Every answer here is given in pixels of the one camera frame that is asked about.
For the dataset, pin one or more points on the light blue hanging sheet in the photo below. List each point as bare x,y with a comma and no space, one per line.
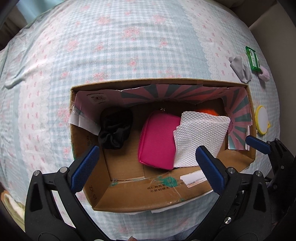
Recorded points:
34,8

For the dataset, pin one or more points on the white textured cloth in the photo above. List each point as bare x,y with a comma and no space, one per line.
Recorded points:
198,129

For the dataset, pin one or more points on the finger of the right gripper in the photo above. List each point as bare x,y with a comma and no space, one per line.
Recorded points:
258,144

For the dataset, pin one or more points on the grey microfibre cloth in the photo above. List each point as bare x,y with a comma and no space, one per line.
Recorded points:
241,70

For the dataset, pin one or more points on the orange fluffy pompom keychain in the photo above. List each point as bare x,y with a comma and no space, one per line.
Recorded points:
207,110

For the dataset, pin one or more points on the black scrunchie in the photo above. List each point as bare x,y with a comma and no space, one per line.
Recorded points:
115,128

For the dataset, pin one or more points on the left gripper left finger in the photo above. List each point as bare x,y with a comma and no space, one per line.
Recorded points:
53,211

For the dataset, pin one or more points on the pink leather pouch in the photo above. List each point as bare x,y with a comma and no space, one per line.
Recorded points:
157,146

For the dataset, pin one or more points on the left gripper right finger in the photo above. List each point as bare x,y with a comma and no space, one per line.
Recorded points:
242,210

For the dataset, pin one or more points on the checked floral bed sheet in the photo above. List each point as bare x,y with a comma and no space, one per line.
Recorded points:
82,42

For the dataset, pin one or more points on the cardboard box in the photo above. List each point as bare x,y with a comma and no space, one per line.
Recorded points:
119,182

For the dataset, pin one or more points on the green wet wipes pack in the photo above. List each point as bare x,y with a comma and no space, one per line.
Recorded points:
253,59

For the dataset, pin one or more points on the yellow rimmed round mirror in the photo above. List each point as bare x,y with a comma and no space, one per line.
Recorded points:
262,120

